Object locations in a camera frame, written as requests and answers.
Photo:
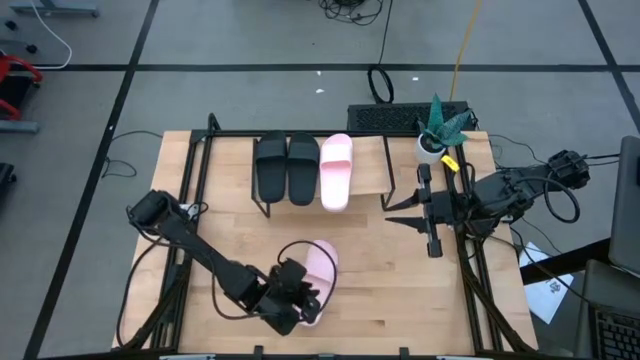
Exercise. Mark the grey monitor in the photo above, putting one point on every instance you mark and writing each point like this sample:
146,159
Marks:
627,210

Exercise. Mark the white paper sheet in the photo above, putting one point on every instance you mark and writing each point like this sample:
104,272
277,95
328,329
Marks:
547,292

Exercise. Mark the green plant in white pot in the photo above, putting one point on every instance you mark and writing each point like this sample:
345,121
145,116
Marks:
440,131

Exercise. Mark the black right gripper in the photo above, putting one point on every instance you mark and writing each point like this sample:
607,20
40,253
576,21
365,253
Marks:
442,210

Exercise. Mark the black metal rig frame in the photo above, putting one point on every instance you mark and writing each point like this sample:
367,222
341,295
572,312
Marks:
230,133

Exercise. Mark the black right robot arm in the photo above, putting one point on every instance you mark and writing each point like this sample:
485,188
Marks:
510,192

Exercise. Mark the black slide sandal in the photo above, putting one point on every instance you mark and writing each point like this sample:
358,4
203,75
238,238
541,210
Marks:
271,170
303,170

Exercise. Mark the black table leg bar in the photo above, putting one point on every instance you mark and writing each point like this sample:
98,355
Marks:
565,260

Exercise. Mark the black laptop keyboard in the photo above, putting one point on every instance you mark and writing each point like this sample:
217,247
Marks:
615,330

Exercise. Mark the wooden shelf with black frame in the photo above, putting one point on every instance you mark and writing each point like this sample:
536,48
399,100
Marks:
370,165

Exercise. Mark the black equipment piece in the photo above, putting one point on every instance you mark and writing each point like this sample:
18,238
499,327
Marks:
6,180

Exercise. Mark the black caster wheel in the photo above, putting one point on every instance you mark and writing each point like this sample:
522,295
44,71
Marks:
31,49
11,25

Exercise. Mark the red cart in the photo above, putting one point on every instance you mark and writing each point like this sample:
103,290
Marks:
15,62

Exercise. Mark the pink slide sandal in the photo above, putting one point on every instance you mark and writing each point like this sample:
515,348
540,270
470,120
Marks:
336,175
322,270

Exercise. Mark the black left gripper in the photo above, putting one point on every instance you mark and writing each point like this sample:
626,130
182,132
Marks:
282,300

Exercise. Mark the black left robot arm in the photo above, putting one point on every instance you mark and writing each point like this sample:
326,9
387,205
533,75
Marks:
200,247

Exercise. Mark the yellow tag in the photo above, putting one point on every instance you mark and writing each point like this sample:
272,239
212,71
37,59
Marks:
450,163

